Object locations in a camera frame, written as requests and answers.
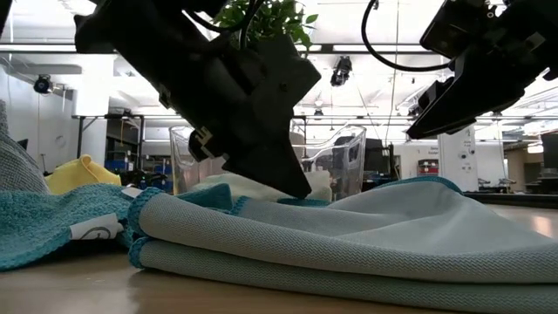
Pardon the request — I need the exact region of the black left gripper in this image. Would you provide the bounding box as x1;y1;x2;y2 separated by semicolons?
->
73;0;314;201

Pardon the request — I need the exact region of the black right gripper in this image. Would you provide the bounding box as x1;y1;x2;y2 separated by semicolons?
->
405;0;558;141

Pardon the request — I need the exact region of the green microfiber towel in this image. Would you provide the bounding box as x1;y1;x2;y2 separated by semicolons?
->
191;170;333;202

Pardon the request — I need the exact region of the clear plastic bin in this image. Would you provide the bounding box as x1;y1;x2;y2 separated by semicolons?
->
168;124;367;202

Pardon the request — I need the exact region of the light blue smooth towel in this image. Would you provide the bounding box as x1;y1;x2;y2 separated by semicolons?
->
128;176;558;314

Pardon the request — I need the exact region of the teal microfiber towel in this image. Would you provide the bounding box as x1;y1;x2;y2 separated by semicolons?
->
0;182;235;272

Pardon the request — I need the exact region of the yellow microfiber towel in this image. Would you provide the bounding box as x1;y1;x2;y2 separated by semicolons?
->
43;154;123;196

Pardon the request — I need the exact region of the gray microfiber towel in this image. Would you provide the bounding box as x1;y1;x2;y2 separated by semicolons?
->
0;99;51;195

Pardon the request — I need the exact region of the white pillar with signs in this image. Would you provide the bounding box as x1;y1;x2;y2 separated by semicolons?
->
438;126;480;193

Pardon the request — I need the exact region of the green leafy small tree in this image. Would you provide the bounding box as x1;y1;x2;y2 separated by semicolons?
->
213;0;319;58

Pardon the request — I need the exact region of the black shelf rack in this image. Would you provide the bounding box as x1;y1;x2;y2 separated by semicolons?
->
71;113;146;175

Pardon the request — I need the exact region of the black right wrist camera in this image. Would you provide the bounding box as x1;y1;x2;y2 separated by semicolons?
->
419;0;500;60

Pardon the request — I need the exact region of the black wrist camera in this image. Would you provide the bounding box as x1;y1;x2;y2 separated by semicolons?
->
237;34;323;136
419;0;500;60

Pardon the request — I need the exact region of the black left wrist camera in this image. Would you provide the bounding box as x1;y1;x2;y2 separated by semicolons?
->
237;34;323;136

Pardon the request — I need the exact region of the black ceiling camera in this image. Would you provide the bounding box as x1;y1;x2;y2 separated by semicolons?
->
330;55;353;87

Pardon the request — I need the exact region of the black metal table frame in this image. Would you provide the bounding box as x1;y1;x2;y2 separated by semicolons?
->
464;190;558;209

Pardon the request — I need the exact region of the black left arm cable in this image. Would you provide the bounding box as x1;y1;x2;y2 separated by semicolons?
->
185;0;262;49

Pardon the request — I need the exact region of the black wall camera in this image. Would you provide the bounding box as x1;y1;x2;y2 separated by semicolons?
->
33;73;54;95

